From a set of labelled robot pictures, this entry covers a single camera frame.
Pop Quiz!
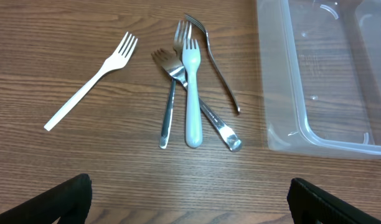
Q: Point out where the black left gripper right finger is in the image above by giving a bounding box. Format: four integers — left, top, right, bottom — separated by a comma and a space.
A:
287, 177, 381, 224

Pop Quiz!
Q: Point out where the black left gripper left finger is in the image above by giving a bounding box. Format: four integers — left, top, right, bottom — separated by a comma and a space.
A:
0, 174, 92, 223

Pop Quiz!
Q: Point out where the white plastic fork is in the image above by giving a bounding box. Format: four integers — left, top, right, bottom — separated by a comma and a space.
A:
44, 32, 138, 131

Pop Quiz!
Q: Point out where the light blue plastic fork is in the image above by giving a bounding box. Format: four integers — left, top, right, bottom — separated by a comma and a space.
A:
182, 39, 203, 148

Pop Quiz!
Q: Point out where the left clear plastic container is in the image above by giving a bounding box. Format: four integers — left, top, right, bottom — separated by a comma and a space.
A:
256, 0, 381, 159

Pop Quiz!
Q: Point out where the clear plastic container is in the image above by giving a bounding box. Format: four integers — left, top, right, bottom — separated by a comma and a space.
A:
256, 0, 381, 159
355, 0, 381, 96

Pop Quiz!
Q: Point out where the right clear plastic container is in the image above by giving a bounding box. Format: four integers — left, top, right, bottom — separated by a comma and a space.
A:
355, 0, 381, 96

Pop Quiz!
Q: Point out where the thin curved metal fork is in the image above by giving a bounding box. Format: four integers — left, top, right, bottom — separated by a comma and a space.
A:
185, 13, 240, 114

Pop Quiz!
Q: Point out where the broad metal fork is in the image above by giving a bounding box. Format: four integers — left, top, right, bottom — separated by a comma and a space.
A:
153, 49, 242, 152

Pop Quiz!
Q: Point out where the metal fork under blue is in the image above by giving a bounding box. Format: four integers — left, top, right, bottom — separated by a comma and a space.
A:
159, 21, 192, 149

